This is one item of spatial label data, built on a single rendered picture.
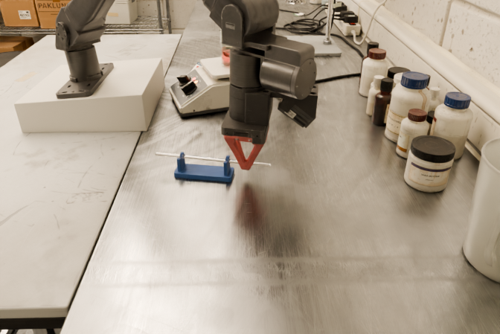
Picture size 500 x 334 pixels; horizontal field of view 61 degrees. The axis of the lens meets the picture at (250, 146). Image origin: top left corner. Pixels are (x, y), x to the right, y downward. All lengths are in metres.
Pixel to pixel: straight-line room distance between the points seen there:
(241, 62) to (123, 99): 0.34
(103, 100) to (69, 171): 0.17
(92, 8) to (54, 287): 0.50
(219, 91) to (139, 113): 0.18
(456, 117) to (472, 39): 0.24
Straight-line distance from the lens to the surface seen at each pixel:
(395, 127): 0.87
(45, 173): 0.83
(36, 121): 0.97
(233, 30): 0.59
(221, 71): 0.95
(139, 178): 0.76
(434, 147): 0.74
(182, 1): 3.49
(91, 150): 0.87
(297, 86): 0.57
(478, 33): 1.00
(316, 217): 0.66
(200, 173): 0.73
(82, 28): 0.91
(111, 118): 0.91
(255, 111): 0.63
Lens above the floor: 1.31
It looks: 30 degrees down
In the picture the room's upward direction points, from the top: straight up
